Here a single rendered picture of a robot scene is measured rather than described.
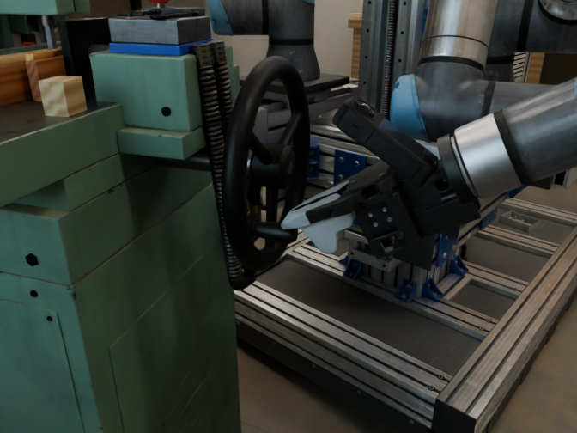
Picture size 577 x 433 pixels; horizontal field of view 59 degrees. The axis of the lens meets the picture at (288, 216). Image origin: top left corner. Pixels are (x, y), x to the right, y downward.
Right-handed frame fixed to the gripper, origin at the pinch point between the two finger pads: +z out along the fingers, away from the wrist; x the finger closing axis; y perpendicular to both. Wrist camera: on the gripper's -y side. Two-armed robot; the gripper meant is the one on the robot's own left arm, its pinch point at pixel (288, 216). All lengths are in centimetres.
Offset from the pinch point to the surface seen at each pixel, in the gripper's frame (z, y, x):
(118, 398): 34.8, 13.5, -6.6
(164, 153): 11.8, -13.1, 1.5
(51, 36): 25.5, -35.2, 11.0
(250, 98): -1.8, -13.8, 2.4
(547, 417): -4, 94, 65
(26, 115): 20.6, -24.3, -5.7
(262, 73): -2.9, -15.7, 6.1
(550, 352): -8, 96, 94
